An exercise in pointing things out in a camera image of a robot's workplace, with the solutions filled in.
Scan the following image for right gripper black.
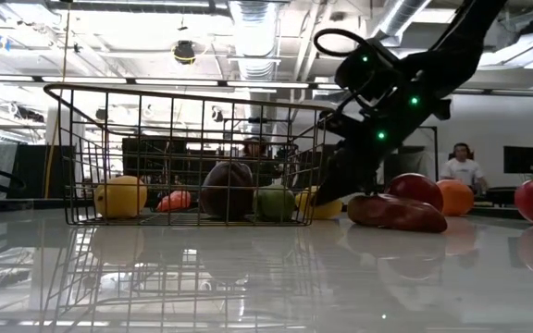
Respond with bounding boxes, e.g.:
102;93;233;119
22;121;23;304
316;68;453;206

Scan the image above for small yellow produce piece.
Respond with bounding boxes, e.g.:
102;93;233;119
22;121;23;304
293;185;343;221

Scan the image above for reddish brown sweet potato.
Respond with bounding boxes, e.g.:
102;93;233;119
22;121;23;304
346;192;449;234

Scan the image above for green lime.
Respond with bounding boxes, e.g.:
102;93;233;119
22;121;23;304
253;184;297;223

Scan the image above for dark brown avocado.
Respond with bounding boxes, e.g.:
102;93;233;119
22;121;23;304
200;161;255;221

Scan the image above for long red pepper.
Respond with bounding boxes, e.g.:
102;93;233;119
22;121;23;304
155;190;193;214

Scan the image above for dark red apple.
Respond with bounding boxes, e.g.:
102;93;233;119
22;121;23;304
385;172;445;214

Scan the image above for person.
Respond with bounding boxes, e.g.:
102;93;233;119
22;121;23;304
240;135;275;161
439;142;490;191

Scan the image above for orange fruit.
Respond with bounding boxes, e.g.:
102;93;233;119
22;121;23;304
436;179;476;217

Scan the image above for grey horizontal pipe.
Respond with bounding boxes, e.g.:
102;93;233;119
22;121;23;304
451;87;533;99

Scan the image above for black monitor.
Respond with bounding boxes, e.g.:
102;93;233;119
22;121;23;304
502;145;533;176

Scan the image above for black dome ceiling fixture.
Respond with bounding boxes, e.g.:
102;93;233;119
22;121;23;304
172;40;199;67

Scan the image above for black partition panel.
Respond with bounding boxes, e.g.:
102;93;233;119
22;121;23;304
16;144;77;200

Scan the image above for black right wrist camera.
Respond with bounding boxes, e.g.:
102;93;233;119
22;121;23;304
335;39;404;110

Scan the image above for black tube camera frame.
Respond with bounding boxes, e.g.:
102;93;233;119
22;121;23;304
414;125;440;182

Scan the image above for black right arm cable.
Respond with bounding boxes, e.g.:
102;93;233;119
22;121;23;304
313;28;370;59

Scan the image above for silver corrugated ventilation duct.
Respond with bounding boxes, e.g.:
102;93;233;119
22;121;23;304
227;0;280;82

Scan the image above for black wire basket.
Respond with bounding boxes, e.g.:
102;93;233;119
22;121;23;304
43;82;337;228

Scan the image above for yellow hanging hose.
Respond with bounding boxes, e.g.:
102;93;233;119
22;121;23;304
43;106;62;200

